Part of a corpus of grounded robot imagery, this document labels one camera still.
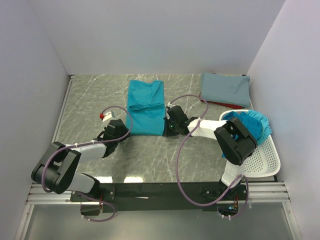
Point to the folded red t shirt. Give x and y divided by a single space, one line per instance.
222 100

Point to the white perforated laundry basket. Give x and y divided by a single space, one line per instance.
265 161

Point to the blue t shirt in basket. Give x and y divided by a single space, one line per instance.
256 123

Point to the folded light blue t shirt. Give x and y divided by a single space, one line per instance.
225 89

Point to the aluminium frame rail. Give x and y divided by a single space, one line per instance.
36 195

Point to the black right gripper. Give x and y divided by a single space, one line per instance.
167 132

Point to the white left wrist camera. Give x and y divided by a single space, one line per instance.
108 116

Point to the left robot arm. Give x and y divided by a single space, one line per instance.
57 167

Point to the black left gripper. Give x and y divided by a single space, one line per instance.
125 130

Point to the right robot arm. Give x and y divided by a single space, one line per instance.
234 139

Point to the teal t shirt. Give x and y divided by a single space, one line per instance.
146 105

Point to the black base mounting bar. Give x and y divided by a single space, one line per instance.
128 197

